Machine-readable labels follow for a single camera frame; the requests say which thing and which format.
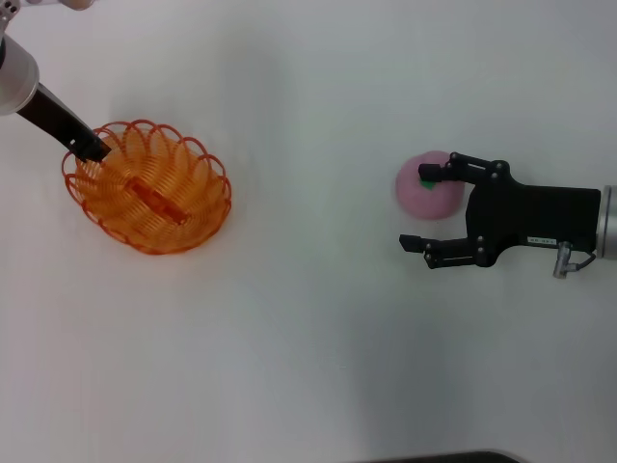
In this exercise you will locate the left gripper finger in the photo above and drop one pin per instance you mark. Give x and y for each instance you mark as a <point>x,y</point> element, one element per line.
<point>91,147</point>

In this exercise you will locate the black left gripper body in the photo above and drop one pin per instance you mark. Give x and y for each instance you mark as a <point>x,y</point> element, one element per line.
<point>50,113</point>

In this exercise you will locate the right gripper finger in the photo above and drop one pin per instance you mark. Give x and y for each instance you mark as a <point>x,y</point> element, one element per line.
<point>472,169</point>
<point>458,253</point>

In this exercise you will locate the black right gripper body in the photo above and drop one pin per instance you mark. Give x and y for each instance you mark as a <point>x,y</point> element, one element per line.
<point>535,217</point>

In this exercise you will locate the pink plush peach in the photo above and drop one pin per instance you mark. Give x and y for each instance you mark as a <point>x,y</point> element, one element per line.
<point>424,202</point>

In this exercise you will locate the orange plastic woven basket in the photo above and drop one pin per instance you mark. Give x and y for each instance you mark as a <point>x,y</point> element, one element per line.
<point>154,202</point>

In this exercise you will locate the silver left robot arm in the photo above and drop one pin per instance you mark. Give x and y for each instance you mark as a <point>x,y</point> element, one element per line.
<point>17,77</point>

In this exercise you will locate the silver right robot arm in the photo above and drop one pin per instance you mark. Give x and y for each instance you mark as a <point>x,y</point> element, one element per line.
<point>608,222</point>

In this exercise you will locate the dark robot torso edge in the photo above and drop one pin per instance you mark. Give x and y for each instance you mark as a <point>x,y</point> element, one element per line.
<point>443,458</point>

